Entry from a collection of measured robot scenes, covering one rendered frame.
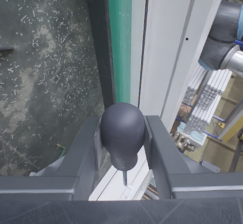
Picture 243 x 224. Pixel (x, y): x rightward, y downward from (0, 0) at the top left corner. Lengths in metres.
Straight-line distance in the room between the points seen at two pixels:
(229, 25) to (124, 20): 0.89
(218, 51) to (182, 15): 0.90
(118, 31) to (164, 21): 0.05
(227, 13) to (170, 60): 0.84
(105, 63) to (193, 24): 0.11
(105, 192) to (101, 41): 0.31
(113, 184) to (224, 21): 0.89
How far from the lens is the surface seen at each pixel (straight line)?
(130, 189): 0.41
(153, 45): 0.23
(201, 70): 4.97
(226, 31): 1.06
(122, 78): 0.24
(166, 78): 0.25
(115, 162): 0.18
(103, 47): 0.22
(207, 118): 4.87
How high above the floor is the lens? 0.96
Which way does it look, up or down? 21 degrees down
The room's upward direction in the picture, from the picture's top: 118 degrees clockwise
